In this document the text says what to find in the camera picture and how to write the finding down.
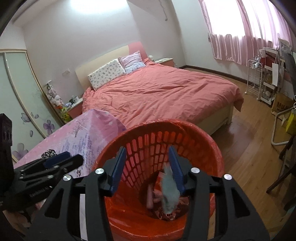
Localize orange plastic laundry basket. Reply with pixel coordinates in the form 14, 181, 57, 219
95, 119, 225, 241

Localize yellow green plush toy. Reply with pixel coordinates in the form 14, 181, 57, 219
60, 105, 72, 123

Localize white paper bag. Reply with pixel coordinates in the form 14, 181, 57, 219
272, 61, 285, 86

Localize flower print wardrobe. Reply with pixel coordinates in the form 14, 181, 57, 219
0, 49, 67, 163

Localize brown paper bag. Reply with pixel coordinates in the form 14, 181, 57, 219
271, 91, 295, 116

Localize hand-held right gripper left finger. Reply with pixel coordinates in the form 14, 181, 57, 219
25, 146, 127, 241

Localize white metal tube frame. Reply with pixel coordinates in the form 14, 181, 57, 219
272, 109, 296, 146

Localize white wire rack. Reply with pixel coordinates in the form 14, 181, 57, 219
245, 59, 264, 100

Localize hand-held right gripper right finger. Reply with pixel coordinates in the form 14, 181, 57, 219
168, 145, 271, 241

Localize white storage cart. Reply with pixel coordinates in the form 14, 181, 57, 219
260, 47, 285, 103

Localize pink curtain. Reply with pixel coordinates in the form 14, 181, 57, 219
199, 0, 292, 65

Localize yellow paper bag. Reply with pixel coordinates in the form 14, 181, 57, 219
285, 111, 296, 133

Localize white air conditioner hose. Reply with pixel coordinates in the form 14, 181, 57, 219
159, 0, 168, 22

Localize white floral pillow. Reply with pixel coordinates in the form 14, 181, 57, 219
87, 58, 125, 91

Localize hanging plush toys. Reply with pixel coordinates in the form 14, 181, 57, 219
46, 85, 63, 108

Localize salmon pink duvet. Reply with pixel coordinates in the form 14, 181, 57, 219
82, 58, 244, 135

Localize pink white nightstand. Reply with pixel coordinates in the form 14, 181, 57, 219
68, 97, 84, 119
154, 58, 174, 68

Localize pink striped pillow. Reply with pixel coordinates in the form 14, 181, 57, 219
118, 51, 147, 74

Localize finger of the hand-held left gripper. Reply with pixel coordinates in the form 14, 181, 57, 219
47, 154, 84, 179
20, 151, 71, 174

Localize dark floral cloth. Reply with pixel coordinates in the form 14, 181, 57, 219
41, 149, 58, 159

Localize light grey-green cloth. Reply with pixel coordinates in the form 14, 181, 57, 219
159, 162, 181, 214

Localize bed with cream pink headboard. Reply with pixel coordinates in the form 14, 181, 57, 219
75, 42, 244, 137

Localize pink item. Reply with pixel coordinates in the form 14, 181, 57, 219
147, 184, 163, 209

